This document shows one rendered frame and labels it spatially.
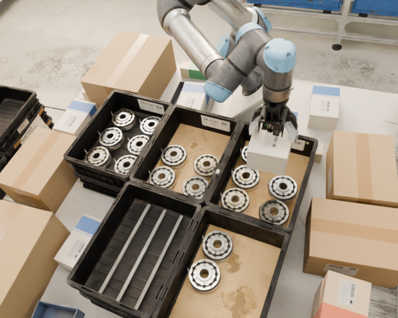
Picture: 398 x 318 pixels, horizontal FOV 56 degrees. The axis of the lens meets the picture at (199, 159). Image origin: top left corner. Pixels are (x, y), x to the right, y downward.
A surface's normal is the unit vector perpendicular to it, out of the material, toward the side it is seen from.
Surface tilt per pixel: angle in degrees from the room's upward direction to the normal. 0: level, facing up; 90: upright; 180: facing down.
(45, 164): 0
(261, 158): 90
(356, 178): 0
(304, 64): 0
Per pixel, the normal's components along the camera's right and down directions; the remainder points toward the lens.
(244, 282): -0.10, -0.59
